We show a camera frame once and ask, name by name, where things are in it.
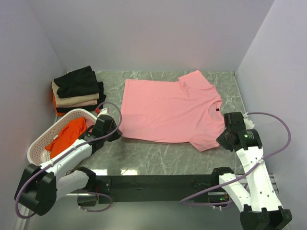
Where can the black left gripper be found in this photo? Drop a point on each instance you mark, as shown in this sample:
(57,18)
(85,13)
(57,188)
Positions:
(113,133)

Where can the black folded t shirt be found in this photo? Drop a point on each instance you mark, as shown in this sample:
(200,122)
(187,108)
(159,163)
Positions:
(80,82)
(101,99)

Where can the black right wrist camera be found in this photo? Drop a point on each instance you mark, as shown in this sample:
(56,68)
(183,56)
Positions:
(236,121)

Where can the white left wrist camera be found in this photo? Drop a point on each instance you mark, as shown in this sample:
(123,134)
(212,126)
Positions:
(102,113)

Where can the black folded t shirt lower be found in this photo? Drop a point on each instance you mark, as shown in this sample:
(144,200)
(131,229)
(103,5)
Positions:
(101,99)

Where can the orange t shirt in basket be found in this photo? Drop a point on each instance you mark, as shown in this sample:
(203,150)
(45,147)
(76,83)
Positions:
(67,136)

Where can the beige folded t shirt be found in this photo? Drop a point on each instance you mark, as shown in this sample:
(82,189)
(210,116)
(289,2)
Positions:
(72,100)

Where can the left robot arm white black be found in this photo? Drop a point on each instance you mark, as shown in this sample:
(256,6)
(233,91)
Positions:
(60,172)

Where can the light pink folded t shirt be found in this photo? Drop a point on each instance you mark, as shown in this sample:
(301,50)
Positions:
(87,103)

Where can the aluminium frame rail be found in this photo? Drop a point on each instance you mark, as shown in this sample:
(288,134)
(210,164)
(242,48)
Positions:
(255,199)

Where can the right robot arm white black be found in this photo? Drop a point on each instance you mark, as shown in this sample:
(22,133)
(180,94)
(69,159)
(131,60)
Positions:
(259,206)

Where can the black folded t shirt top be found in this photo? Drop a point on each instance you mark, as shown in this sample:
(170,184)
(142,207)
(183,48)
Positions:
(80,82)

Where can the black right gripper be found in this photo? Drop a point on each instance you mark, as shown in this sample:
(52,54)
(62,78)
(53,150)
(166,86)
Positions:
(224,139)

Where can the white plastic laundry basket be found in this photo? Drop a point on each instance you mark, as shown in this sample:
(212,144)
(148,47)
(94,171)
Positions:
(37,153)

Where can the orange folded t shirt bottom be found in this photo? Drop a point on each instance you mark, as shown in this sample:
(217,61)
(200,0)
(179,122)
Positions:
(55,108)

